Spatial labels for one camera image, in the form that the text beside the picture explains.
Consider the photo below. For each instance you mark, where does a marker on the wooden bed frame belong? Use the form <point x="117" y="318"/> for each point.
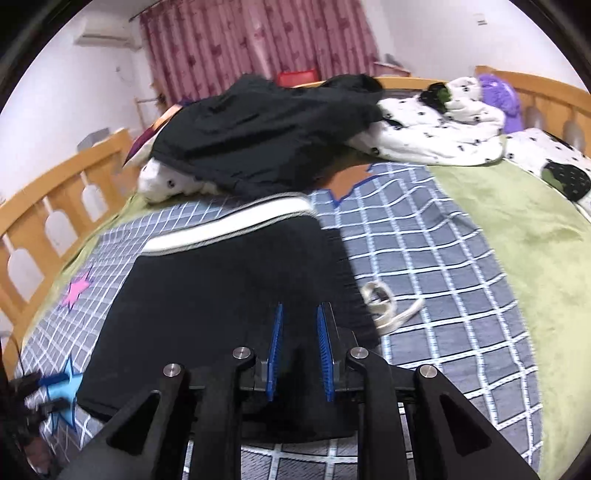
<point x="69" y="167"/>

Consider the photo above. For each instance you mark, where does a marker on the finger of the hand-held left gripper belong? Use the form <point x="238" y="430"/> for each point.
<point x="51" y="406"/>
<point x="53" y="381"/>

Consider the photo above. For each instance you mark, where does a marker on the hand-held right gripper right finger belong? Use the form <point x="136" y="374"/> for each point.
<point x="326" y="355"/>

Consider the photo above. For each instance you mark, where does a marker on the grey checked star blanket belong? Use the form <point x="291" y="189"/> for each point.
<point x="438" y="258"/>

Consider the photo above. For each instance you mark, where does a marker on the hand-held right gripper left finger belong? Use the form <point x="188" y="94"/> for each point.
<point x="275" y="360"/>

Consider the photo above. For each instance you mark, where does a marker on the pink patterned curtain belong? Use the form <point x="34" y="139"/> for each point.
<point x="258" y="41"/>

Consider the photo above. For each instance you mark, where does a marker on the white air conditioner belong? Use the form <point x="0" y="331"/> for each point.
<point x="108" y="34"/>

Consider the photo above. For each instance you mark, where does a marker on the wooden coat rack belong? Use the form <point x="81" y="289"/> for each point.
<point x="140" y="113"/>

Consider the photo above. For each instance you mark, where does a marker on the pinkish folding table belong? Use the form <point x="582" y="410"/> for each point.
<point x="392" y="67"/>

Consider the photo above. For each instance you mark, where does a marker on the red plastic chair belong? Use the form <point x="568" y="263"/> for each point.
<point x="298" y="77"/>

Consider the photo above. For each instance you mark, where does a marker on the white floral quilt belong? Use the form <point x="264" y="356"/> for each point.
<point x="429" y="134"/>

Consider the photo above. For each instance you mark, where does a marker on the purple plush toy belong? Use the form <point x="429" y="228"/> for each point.
<point x="501" y="97"/>

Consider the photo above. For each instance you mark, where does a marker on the purple patterned cushion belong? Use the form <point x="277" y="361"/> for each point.
<point x="147" y="134"/>

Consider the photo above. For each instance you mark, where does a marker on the black jacket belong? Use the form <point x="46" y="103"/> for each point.
<point x="254" y="134"/>

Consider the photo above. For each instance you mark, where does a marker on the black pants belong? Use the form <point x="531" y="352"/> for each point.
<point x="207" y="300"/>

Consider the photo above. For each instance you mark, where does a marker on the white floral pillow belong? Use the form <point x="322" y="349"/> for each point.
<point x="531" y="147"/>

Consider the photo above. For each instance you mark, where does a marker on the grey box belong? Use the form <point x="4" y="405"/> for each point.
<point x="94" y="140"/>

